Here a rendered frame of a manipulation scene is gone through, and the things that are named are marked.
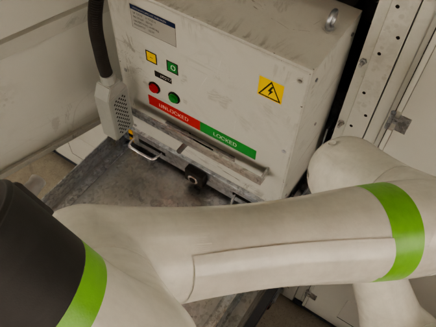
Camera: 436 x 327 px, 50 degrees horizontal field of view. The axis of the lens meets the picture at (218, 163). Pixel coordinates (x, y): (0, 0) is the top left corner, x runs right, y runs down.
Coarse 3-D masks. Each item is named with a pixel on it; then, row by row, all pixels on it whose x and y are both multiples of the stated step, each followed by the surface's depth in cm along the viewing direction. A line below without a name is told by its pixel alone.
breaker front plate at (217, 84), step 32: (128, 0) 98; (128, 32) 106; (192, 32) 94; (128, 64) 115; (160, 64) 107; (192, 64) 101; (224, 64) 95; (256, 64) 90; (288, 64) 85; (160, 96) 116; (192, 96) 109; (224, 96) 102; (256, 96) 96; (288, 96) 91; (192, 128) 118; (224, 128) 110; (256, 128) 103; (288, 128) 97; (256, 160) 112; (288, 160) 105; (256, 192) 121
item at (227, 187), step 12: (144, 144) 137; (156, 144) 132; (168, 156) 133; (180, 156) 130; (180, 168) 134; (204, 168) 127; (216, 180) 127; (228, 180) 125; (228, 192) 127; (240, 192) 124
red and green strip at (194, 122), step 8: (152, 104) 121; (160, 104) 119; (168, 104) 117; (168, 112) 119; (176, 112) 117; (184, 120) 117; (192, 120) 115; (200, 128) 116; (208, 128) 114; (216, 136) 114; (224, 136) 112; (232, 144) 113; (240, 144) 111; (248, 152) 111
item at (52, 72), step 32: (0, 0) 103; (32, 0) 108; (64, 0) 114; (0, 32) 108; (32, 32) 111; (64, 32) 120; (0, 64) 113; (32, 64) 119; (64, 64) 126; (96, 64) 134; (0, 96) 119; (32, 96) 126; (64, 96) 133; (0, 128) 125; (32, 128) 133; (64, 128) 142; (0, 160) 132; (32, 160) 137
